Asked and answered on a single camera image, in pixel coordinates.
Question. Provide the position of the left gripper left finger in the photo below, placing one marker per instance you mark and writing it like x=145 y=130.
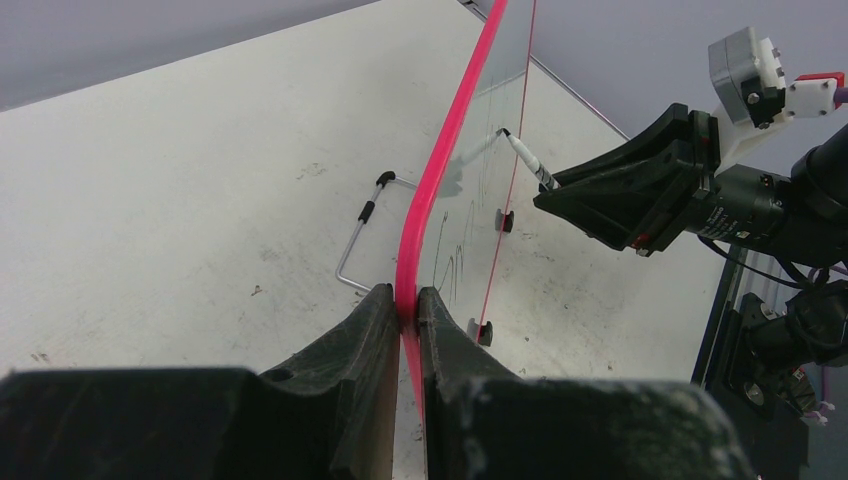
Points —
x=327 y=412

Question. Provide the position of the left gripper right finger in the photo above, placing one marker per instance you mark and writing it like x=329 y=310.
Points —
x=482 y=421

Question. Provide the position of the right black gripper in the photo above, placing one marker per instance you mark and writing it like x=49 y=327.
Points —
x=646 y=192

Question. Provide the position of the white whiteboard marker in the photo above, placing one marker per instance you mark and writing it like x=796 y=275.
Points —
x=545 y=179

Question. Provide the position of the pink framed whiteboard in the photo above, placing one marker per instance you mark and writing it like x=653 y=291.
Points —
x=456 y=220

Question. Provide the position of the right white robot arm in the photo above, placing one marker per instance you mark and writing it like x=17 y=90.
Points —
x=822 y=176

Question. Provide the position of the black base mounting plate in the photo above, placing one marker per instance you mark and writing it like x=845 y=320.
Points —
x=769 y=426

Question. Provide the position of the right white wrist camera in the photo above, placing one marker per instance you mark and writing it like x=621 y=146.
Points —
x=757 y=100

